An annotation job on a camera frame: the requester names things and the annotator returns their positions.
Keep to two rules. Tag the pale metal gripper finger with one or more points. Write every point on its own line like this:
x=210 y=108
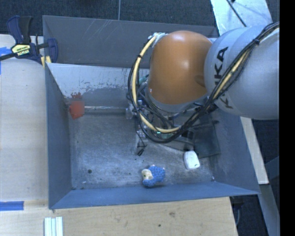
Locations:
x=105 y=111
x=105 y=107

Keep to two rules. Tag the red block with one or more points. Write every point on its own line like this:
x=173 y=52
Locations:
x=76 y=109

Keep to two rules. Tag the grey metal bin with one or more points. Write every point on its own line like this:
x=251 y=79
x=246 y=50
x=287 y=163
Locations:
x=100 y=151

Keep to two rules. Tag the blue toy animal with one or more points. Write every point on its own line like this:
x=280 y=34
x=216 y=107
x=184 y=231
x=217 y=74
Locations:
x=156 y=176

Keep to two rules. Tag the white rounded box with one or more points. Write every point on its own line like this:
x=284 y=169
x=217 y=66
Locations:
x=191 y=160

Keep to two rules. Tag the dark green flat block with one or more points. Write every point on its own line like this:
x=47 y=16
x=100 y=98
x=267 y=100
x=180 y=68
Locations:
x=209 y=141

